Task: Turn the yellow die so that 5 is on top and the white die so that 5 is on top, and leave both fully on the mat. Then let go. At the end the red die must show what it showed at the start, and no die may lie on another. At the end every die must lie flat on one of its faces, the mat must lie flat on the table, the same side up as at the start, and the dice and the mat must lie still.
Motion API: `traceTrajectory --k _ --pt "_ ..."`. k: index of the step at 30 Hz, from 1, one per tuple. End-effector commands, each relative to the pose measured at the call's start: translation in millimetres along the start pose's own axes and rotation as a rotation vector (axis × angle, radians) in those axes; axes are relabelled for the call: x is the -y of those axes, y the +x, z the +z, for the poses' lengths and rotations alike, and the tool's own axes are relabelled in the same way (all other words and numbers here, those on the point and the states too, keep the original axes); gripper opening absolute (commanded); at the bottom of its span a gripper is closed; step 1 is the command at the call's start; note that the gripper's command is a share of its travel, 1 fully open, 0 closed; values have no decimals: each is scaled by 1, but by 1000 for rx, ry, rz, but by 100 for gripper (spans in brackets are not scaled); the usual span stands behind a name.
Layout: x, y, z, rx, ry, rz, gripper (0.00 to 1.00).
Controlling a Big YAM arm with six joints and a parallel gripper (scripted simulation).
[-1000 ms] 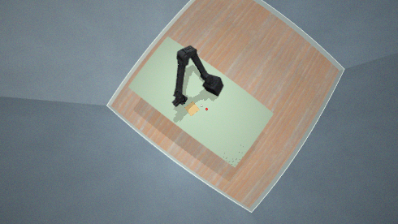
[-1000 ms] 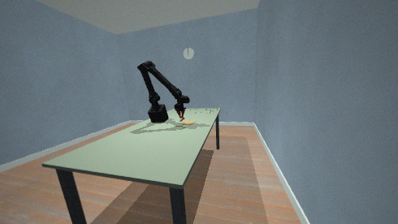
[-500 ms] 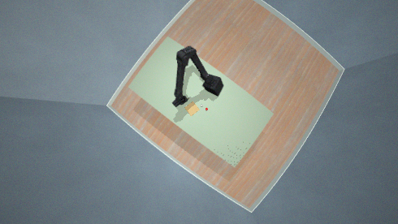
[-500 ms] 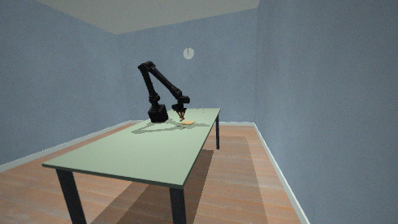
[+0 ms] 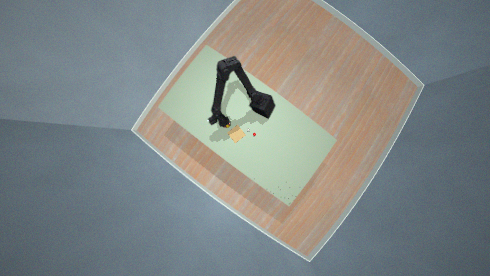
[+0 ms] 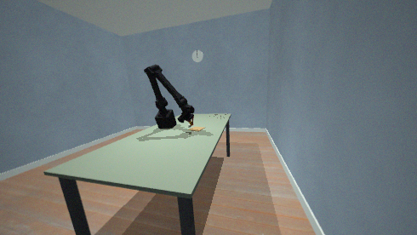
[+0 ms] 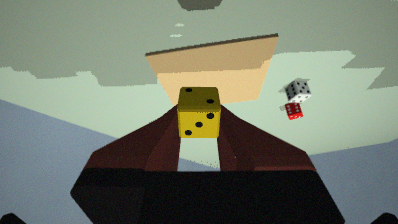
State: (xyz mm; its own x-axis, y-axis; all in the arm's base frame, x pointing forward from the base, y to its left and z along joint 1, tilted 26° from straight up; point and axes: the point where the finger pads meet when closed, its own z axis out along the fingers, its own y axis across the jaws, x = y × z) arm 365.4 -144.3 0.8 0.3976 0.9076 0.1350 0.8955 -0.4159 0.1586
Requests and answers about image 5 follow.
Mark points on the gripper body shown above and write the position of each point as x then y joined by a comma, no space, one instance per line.
224,122

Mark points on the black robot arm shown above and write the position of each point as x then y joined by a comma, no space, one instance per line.
226,66

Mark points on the tan mat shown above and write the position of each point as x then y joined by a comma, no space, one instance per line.
236,133

